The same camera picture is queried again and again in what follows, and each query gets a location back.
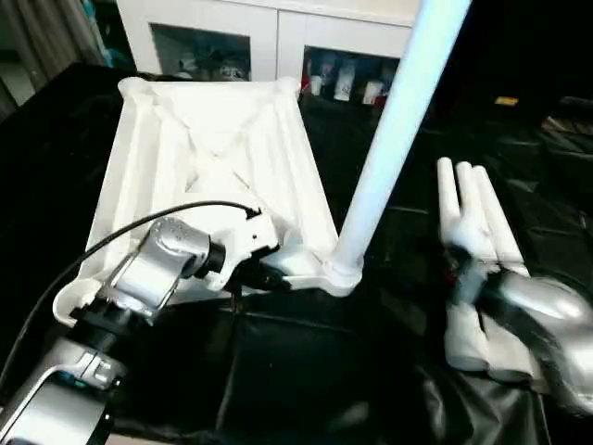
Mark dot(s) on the white plastic table leg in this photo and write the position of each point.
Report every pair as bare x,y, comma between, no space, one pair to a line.
500,222
470,199
449,194
398,116

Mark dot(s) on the white plastic table top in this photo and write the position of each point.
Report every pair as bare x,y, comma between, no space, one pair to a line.
208,139

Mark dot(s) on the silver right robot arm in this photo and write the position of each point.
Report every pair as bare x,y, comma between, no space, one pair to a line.
546,296

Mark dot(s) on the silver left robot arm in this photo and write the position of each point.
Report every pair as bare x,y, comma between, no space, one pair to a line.
153,264

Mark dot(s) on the small yellow label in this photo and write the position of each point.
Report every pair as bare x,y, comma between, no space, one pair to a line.
506,100

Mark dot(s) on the red item in cabinet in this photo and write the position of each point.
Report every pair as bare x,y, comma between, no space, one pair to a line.
306,76

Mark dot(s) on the dark cabinet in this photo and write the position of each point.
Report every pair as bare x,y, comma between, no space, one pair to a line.
533,46

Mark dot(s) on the white cabinet with glass doors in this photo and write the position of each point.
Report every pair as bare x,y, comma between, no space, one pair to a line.
278,28

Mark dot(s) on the grey curtain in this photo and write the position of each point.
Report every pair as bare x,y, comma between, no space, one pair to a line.
46,37

